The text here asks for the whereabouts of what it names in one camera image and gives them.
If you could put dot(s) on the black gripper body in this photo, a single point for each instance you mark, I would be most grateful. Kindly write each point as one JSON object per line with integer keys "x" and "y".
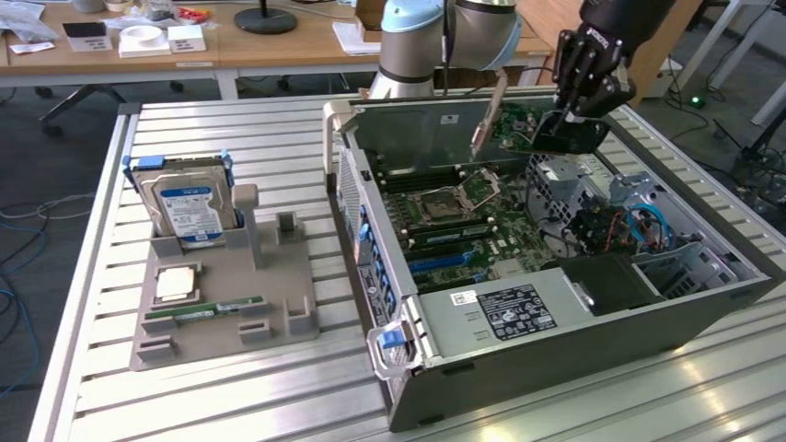
{"x": 637, "y": 20}

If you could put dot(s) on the green gpu card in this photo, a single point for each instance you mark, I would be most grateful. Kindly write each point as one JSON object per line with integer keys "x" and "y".
{"x": 567, "y": 138}

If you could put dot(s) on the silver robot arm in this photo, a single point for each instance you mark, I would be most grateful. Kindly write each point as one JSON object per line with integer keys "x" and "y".
{"x": 404, "y": 55}

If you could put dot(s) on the silver drive cage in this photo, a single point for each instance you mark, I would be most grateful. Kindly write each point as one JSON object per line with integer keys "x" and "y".
{"x": 564, "y": 179}

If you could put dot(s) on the metal socket cover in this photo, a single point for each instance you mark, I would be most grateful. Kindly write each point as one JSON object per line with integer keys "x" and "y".
{"x": 481, "y": 184}

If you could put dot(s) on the green motherboard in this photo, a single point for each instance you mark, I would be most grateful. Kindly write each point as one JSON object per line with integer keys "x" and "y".
{"x": 521, "y": 230}

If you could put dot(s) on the white paper stack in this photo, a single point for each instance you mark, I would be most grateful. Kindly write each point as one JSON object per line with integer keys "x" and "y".
{"x": 352, "y": 41}

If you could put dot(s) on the cpu socket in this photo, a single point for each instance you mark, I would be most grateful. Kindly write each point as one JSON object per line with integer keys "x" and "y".
{"x": 439, "y": 205}

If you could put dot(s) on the ram stick white label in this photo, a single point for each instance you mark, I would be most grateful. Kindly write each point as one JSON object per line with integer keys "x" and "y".
{"x": 457, "y": 235}

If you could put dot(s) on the silver disk bay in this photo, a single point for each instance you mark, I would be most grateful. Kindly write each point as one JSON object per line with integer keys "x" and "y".
{"x": 687, "y": 271}

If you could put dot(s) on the silver chipset heatsink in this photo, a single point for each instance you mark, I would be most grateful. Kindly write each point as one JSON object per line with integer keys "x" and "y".
{"x": 509, "y": 269}

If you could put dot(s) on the blue expansion slot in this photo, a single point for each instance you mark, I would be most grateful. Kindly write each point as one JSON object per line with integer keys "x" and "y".
{"x": 435, "y": 264}

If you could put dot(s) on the wooden desk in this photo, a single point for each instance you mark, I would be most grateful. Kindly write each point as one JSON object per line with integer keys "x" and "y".
{"x": 276, "y": 50}

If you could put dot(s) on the black round lamp base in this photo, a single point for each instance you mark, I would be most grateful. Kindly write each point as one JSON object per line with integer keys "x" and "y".
{"x": 265, "y": 20}

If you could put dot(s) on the grey power supply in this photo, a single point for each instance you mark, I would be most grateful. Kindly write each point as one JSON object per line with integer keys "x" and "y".
{"x": 465, "y": 331}

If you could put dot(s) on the open grey pc case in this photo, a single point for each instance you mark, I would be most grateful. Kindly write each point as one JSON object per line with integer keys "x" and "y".
{"x": 552, "y": 368}

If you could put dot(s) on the small red items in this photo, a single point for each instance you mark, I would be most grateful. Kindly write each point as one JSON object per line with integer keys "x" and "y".
{"x": 190, "y": 16}

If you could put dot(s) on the plain white box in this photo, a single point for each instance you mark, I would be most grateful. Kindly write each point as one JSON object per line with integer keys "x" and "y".
{"x": 184, "y": 39}

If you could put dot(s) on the white box with tape roll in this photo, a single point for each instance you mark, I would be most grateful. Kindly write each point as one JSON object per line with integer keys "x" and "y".
{"x": 144, "y": 46}

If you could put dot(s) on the hard disk blue caddy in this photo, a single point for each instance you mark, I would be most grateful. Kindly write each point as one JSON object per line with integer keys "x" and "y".
{"x": 184, "y": 202}

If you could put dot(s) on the grey parts rack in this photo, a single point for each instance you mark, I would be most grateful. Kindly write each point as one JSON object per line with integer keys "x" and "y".
{"x": 245, "y": 285}

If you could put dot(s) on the white box black top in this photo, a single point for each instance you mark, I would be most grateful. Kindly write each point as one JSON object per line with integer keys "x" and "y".
{"x": 88, "y": 41}

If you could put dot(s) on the green ram stick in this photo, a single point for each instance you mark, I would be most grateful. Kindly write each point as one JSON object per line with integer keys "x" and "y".
{"x": 202, "y": 309}

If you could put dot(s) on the silver cpu chip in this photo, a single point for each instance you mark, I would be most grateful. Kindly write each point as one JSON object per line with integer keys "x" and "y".
{"x": 174, "y": 285}

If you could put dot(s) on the black chair base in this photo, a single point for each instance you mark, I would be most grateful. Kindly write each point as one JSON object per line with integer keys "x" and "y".
{"x": 73, "y": 99}

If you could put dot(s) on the clear plastic bag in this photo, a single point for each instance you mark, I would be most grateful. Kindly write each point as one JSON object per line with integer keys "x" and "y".
{"x": 26, "y": 23}

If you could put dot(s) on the white table frame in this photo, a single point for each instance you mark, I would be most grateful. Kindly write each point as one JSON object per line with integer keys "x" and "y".
{"x": 769, "y": 106}

